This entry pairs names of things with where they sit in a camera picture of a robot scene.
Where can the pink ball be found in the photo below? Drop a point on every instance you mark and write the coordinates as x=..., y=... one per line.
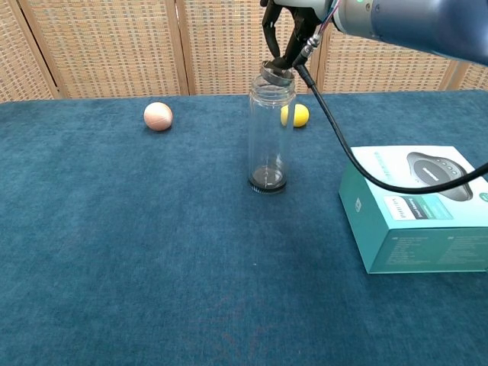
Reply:
x=158, y=116

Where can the right blue robot arm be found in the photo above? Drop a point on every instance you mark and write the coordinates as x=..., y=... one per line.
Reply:
x=419, y=23

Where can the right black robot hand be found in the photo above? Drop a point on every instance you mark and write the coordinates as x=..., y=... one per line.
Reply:
x=297, y=34

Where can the woven wooden folding screen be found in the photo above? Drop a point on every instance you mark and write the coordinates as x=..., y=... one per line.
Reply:
x=114, y=45

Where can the yellow ball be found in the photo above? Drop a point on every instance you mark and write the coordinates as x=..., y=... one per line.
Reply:
x=301, y=115

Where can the clear glass jar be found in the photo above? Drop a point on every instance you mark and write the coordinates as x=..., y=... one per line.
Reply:
x=268, y=129

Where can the teal product box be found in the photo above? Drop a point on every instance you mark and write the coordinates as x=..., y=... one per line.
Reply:
x=404, y=221

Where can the teal blue table cloth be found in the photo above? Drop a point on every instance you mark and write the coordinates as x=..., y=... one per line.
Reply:
x=152, y=248

